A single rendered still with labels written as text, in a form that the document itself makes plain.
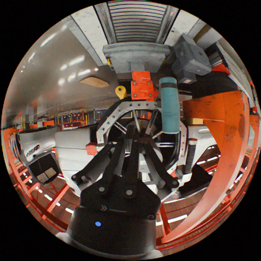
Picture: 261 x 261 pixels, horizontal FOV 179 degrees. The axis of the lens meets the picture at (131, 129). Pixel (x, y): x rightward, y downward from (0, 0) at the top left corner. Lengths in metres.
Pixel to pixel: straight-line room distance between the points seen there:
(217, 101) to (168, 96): 0.33
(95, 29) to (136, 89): 0.52
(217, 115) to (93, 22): 0.89
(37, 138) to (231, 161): 2.95
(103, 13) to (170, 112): 0.66
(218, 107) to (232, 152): 0.26
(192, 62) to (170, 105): 0.26
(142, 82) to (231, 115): 0.52
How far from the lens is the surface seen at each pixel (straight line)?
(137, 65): 0.77
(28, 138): 2.59
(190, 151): 0.38
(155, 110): 0.61
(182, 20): 0.69
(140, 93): 0.51
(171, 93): 0.42
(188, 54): 0.52
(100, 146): 0.31
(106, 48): 0.76
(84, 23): 0.67
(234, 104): 0.53
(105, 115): 0.61
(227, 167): 0.59
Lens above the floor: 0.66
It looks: 9 degrees up
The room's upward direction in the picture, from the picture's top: 177 degrees clockwise
